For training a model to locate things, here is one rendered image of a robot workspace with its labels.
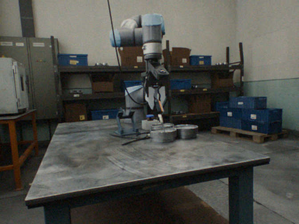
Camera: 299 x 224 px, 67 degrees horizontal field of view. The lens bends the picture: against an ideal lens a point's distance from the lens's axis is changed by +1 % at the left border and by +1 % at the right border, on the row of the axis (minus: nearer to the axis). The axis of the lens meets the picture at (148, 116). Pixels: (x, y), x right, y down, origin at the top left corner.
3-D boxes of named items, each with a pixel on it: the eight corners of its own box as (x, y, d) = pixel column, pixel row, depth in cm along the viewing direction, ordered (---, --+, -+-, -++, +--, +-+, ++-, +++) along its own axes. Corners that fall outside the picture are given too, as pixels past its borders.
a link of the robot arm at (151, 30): (161, 18, 92) (161, 11, 84) (162, 46, 93) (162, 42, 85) (142, 19, 92) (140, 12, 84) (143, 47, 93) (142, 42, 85)
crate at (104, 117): (116, 118, 477) (115, 108, 474) (119, 120, 440) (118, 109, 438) (91, 120, 463) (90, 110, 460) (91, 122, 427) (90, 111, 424)
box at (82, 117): (91, 122, 424) (90, 102, 420) (63, 125, 404) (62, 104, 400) (88, 120, 460) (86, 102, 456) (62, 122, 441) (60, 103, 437)
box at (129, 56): (148, 66, 447) (147, 45, 443) (120, 66, 434) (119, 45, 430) (144, 67, 482) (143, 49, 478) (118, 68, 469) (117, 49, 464)
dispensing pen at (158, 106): (163, 131, 82) (151, 94, 89) (159, 136, 86) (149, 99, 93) (169, 130, 83) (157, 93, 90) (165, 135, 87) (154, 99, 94)
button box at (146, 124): (159, 129, 112) (159, 119, 112) (146, 130, 110) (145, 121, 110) (154, 127, 120) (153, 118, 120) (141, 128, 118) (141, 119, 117)
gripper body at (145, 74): (157, 86, 97) (156, 58, 95) (166, 86, 89) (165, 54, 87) (140, 87, 94) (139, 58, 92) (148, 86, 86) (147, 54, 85)
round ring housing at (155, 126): (153, 131, 107) (153, 123, 107) (175, 131, 105) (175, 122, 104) (148, 136, 97) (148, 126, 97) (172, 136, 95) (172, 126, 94)
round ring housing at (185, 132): (197, 134, 97) (197, 124, 97) (198, 138, 87) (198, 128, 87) (173, 134, 99) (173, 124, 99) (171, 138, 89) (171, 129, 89)
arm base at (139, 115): (122, 121, 152) (121, 106, 151) (143, 119, 157) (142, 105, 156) (127, 123, 138) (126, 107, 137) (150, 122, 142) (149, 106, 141)
